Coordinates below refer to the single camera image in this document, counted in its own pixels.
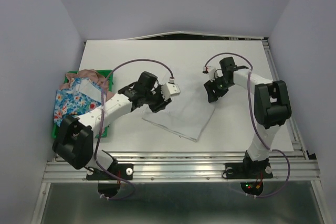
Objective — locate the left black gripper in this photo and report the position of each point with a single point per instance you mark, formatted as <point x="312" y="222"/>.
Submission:
<point x="161" y="105"/>

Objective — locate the pink skirt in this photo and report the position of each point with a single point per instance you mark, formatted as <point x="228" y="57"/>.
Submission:
<point x="89" y="75"/>

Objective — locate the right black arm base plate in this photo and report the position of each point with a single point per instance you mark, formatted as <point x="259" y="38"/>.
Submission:
<point x="244" y="171"/>

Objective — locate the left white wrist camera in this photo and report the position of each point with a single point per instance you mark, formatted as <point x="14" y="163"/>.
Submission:
<point x="169" y="90"/>

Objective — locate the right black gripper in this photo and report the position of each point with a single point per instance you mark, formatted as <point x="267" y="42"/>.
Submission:
<point x="210" y="86"/>

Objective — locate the white skirt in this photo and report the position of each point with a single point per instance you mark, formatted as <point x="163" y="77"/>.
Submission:
<point x="189" y="112"/>

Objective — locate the aluminium table frame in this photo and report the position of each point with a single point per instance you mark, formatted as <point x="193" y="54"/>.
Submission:
<point x="176" y="180"/>

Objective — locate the green plastic bin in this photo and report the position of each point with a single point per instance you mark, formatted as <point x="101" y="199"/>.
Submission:
<point x="110" y="77"/>

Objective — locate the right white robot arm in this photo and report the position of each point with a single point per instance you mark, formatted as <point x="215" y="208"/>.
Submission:
<point x="268" y="100"/>

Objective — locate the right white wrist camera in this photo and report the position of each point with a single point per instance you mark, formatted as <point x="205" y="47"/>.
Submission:
<point x="212" y="72"/>

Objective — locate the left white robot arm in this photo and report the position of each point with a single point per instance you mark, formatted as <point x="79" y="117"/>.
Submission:
<point x="76" y="142"/>

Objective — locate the blue floral skirt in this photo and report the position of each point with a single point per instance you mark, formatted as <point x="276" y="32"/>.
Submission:
<point x="80" y="96"/>

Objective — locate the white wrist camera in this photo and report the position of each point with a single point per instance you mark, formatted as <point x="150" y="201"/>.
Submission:
<point x="212" y="72"/>
<point x="169" y="90"/>

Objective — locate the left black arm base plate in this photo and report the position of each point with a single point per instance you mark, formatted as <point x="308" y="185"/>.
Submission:
<point x="123" y="170"/>

